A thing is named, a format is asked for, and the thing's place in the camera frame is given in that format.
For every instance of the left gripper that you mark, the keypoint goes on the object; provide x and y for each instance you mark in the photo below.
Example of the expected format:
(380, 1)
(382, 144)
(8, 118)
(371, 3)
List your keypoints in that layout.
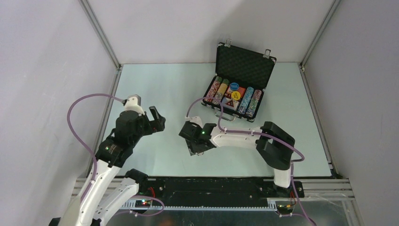
(157, 125)

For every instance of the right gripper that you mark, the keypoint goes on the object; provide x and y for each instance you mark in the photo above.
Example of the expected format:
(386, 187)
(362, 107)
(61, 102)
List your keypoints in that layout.
(193, 149)

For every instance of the all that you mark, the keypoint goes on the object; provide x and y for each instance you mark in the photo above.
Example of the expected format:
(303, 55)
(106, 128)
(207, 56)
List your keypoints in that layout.
(229, 103)

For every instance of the blue playing card deck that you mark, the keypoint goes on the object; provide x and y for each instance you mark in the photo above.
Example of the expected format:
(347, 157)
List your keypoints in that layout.
(237, 103)

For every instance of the yellow big blind button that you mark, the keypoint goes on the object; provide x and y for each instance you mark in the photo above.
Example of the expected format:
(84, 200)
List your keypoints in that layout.
(235, 95)

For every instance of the black poker set case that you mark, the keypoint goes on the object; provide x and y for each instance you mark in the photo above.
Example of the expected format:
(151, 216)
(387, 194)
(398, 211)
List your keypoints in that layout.
(245, 67)

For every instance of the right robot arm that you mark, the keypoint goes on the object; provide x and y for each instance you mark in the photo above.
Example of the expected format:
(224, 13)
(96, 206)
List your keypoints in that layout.
(210, 150)

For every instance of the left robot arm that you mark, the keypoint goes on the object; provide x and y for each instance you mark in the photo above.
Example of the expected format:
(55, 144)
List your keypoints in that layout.
(89, 207)

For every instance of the light blue chip stack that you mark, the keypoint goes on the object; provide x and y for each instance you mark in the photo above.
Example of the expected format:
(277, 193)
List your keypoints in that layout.
(245, 100)

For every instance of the red card deck in case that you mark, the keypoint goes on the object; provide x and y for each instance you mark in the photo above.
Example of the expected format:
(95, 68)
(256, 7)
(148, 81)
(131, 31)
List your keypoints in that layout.
(241, 90)

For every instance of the grey poker chip stack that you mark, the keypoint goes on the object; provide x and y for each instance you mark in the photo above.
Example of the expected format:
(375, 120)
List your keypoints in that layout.
(221, 91)

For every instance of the red poker chip stack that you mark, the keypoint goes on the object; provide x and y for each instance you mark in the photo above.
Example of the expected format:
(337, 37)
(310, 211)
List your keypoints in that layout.
(213, 89)

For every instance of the blue dealer button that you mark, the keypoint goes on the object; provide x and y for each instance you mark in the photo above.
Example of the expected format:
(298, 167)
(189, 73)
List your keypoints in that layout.
(234, 86)

